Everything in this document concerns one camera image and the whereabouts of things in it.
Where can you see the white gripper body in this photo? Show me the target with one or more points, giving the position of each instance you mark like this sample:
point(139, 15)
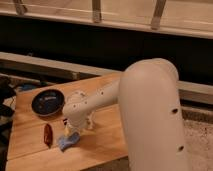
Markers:
point(75, 128)

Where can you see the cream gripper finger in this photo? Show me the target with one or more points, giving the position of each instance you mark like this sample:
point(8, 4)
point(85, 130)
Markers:
point(67, 131)

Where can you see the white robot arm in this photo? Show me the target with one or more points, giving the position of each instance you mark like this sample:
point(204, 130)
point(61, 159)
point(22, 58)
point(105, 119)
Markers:
point(149, 103)

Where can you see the dark ceramic bowl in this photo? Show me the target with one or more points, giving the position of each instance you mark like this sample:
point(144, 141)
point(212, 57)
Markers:
point(48, 102)

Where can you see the small white bottle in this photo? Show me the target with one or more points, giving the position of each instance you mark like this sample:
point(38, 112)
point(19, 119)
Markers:
point(90, 122)

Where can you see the red oblong object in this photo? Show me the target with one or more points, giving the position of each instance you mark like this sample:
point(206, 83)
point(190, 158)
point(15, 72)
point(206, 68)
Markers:
point(48, 135)

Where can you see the wooden table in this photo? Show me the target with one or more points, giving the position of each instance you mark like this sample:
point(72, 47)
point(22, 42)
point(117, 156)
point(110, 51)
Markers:
point(27, 151)

